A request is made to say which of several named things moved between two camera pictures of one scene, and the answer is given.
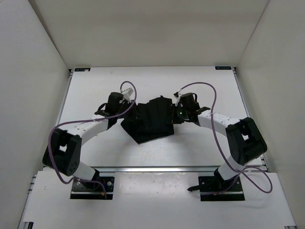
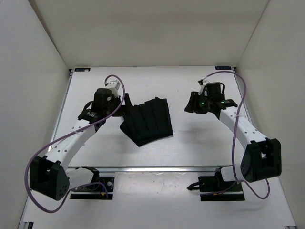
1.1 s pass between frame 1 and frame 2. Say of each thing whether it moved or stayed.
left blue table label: stayed
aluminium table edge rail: stayed
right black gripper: moved
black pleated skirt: stayed
